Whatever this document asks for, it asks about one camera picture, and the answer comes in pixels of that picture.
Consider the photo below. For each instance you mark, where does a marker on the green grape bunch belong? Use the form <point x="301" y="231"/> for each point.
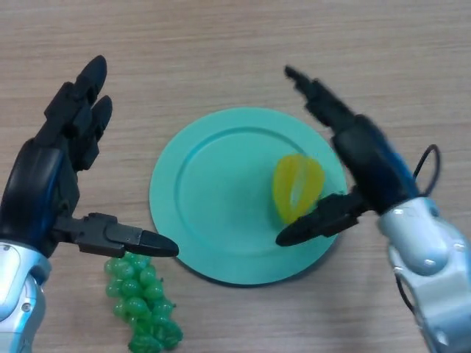
<point x="140" y="294"/>

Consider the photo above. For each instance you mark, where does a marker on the green round plate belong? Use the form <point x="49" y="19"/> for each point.
<point x="221" y="202"/>

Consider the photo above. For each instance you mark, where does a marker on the yellow starfruit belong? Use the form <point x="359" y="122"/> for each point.
<point x="283" y="184"/>

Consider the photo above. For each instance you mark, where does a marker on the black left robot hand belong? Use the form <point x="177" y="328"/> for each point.
<point x="37" y="184"/>

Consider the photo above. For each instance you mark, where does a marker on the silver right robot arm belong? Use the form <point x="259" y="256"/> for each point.
<point x="434" y="242"/>

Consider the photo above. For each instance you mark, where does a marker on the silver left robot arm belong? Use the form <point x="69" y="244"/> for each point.
<point x="18" y="287"/>

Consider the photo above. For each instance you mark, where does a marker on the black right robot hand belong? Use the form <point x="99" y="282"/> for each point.
<point x="371" y="165"/>

